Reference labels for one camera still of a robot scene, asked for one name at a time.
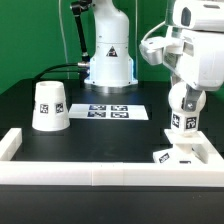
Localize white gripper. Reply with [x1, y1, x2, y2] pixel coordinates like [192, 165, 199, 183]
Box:
[163, 28, 224, 112]

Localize white lamp bulb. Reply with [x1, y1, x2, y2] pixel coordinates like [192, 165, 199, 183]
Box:
[168, 81, 206, 136]

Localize white lamp base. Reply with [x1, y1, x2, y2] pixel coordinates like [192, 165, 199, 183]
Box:
[153, 129, 205, 165]

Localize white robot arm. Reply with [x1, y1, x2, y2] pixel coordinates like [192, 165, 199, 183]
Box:
[87, 0, 224, 112]

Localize white lamp shade cone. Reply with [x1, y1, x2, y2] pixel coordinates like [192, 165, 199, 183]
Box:
[32, 81, 70, 131]

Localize white marker sheet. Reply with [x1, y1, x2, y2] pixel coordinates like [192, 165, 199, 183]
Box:
[69, 104, 148, 120]

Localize white U-shaped fence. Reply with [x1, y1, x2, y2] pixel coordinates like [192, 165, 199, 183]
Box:
[0, 128, 224, 187]

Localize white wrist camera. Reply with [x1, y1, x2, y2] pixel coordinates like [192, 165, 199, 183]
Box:
[139, 36, 172, 66]

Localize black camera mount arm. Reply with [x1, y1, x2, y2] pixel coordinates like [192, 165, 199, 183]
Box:
[70, 0, 92, 62]

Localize black cables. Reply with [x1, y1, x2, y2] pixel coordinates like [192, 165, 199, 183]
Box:
[33, 61, 90, 81]

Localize white hanging cable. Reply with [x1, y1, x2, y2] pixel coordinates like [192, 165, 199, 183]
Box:
[58, 0, 71, 80]

